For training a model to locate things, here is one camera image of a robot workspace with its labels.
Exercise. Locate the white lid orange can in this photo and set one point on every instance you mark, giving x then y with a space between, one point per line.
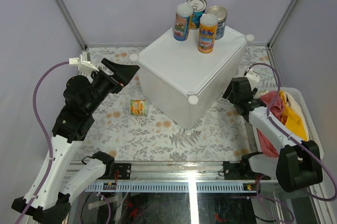
183 20

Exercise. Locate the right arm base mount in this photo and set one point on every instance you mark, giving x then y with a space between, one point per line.
239 170

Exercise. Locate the white slotted cable duct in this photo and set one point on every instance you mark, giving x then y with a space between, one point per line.
173 187

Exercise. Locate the aluminium front rail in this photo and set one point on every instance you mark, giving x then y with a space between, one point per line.
172 171

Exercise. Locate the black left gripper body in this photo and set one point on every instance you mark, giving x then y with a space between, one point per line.
103 86

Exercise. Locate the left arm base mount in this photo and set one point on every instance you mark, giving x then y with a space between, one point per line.
121 171

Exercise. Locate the blue soup can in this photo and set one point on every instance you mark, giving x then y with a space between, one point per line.
199 8
221 13

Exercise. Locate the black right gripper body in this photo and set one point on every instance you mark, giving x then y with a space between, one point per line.
232 98

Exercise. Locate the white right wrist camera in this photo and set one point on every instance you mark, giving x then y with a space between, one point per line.
253 78

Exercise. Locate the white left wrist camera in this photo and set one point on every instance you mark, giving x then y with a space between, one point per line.
83 63

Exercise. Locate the yellow cloth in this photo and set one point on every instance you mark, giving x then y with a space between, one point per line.
293 121

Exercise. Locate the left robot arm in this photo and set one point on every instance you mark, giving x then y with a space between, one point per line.
49 200

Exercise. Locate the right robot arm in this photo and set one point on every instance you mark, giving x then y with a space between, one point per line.
296 166

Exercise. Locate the white plastic basket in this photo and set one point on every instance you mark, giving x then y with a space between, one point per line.
296 94

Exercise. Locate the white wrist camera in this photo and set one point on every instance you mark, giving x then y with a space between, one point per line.
83 63
253 78

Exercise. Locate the white cube counter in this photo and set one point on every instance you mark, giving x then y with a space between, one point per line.
183 82

